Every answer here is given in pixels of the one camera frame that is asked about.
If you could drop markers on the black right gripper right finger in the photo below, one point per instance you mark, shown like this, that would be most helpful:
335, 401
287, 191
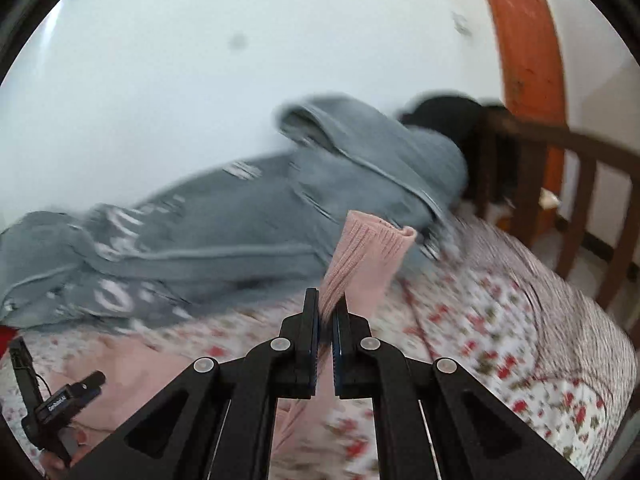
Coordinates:
435, 420

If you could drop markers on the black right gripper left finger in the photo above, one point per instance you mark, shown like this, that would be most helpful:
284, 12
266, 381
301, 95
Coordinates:
215, 420

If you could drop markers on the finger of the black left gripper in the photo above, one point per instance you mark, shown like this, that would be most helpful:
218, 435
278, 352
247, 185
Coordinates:
87, 389

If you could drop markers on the pink knitted sweater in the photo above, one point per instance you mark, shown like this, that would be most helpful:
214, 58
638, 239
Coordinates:
366, 258

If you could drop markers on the black clothing pile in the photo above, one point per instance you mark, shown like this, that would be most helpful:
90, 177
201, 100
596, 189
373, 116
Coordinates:
462, 120

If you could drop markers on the person's left hand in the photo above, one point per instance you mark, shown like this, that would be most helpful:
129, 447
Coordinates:
75, 444

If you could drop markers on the red pillow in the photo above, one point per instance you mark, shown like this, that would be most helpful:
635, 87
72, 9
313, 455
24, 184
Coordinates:
6, 334

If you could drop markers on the grey printed quilt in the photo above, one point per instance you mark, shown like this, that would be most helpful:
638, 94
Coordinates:
246, 232

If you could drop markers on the orange wooden door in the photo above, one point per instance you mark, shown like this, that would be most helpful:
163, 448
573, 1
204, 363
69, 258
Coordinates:
533, 88

